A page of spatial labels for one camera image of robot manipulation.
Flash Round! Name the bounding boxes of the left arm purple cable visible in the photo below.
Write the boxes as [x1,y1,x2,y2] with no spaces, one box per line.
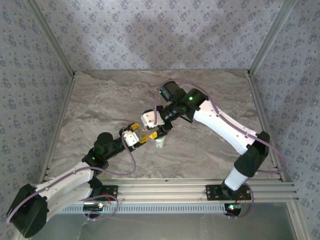
[6,134,137,223]

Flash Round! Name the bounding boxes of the aluminium corner post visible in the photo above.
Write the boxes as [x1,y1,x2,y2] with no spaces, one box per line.
[246,0,300,76]
[24,0,77,78]

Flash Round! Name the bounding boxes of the aluminium side rail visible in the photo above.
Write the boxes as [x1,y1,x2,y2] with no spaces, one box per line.
[246,71,286,183]
[38,73,77,185]

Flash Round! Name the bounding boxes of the grey metal base panel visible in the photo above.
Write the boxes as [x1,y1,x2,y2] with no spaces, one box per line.
[37,212,300,240]

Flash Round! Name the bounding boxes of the small circuit board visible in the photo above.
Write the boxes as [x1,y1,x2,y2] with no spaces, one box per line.
[83,202,105,211]
[224,203,245,211]

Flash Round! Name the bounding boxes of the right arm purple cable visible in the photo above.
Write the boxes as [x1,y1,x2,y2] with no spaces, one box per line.
[154,78,288,220]

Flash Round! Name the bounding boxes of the white pill bottle green cap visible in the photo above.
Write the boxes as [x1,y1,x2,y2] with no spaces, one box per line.
[154,136,166,149]

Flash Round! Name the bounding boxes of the aluminium frame leg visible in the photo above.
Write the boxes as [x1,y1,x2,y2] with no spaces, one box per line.
[286,201,312,240]

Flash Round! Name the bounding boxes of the long aluminium frame beam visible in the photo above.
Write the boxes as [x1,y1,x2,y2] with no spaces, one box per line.
[26,177,300,204]

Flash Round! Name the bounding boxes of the grey slotted cable duct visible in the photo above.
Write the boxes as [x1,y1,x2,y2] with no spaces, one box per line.
[62,202,227,215]

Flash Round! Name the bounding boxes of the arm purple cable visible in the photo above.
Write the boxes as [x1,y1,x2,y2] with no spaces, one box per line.
[6,134,137,223]
[154,78,288,220]

